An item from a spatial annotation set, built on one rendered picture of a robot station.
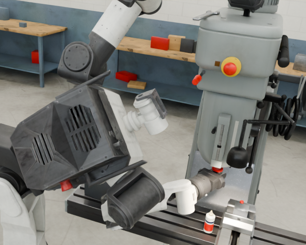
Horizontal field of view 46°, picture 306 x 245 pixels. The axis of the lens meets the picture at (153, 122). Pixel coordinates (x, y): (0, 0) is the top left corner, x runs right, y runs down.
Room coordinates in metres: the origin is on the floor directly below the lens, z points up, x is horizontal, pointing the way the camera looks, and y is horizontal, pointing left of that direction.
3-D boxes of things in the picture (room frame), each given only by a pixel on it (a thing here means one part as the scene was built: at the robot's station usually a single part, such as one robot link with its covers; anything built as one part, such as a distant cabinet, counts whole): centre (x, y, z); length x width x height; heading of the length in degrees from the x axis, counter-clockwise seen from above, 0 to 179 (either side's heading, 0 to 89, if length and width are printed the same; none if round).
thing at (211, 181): (1.24, -0.23, 1.23); 0.13 x 0.12 x 0.10; 51
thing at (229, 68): (1.07, -0.22, 1.76); 0.04 x 0.03 x 0.04; 73
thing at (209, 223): (1.27, -0.29, 1.02); 0.04 x 0.04 x 0.11
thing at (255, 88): (1.36, -0.30, 1.68); 0.34 x 0.24 x 0.10; 163
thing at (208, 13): (1.19, -0.14, 1.89); 0.24 x 0.04 x 0.01; 161
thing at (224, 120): (1.21, -0.26, 1.45); 0.04 x 0.04 x 0.21; 73
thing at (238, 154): (1.10, -0.30, 1.45); 0.07 x 0.07 x 0.06
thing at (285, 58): (1.31, -0.44, 1.79); 0.45 x 0.04 x 0.04; 163
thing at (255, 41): (1.33, -0.29, 1.81); 0.47 x 0.26 x 0.16; 163
